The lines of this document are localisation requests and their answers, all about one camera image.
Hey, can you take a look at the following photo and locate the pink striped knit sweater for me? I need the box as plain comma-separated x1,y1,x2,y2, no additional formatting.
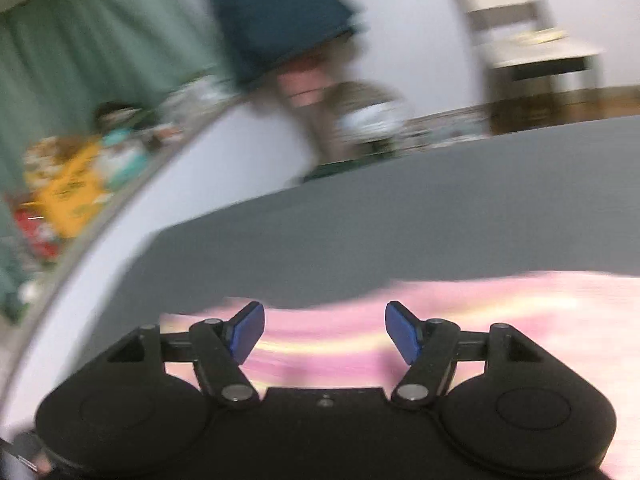
159,270,640,476

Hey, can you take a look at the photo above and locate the red package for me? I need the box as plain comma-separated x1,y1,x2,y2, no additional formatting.
12,205,60,262

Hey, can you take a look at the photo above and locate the yellow snack bag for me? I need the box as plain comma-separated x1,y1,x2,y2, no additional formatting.
36,140,110,240

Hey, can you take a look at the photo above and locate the white black-framed chair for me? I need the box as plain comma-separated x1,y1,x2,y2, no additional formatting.
454,0,603,128

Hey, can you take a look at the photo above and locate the cream item on chair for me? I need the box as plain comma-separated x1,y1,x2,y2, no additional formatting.
511,27,567,46

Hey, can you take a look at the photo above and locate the green curtain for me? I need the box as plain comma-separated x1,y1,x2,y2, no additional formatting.
0,0,222,321

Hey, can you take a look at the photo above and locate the dark blue hanging jacket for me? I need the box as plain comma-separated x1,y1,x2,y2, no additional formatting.
209,0,357,90

